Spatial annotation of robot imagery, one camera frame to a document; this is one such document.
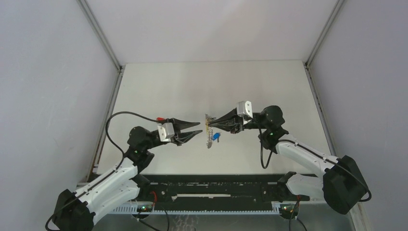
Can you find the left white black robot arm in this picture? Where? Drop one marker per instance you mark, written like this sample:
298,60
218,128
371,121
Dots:
83,208

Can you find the right aluminium frame post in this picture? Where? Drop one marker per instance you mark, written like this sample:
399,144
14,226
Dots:
313,67

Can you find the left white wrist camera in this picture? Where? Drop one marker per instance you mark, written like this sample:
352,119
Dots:
166,131

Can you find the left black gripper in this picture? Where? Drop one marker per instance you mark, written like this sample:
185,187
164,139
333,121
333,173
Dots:
178,138

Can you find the aluminium frame post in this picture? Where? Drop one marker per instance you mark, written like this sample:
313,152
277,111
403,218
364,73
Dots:
313,67
100,35

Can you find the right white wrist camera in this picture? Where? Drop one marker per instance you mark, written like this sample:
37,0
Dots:
244,110

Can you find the white slotted cable duct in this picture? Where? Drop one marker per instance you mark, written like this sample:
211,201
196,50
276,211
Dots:
128,209

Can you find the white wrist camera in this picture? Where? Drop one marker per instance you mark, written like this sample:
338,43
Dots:
166,131
244,110

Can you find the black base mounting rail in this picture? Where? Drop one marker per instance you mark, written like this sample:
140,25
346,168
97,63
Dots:
215,191

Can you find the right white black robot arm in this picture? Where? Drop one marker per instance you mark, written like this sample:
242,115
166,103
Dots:
337,181

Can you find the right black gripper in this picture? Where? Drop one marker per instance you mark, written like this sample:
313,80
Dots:
229,122

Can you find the left aluminium frame post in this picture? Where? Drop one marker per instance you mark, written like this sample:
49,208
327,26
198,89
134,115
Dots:
100,35

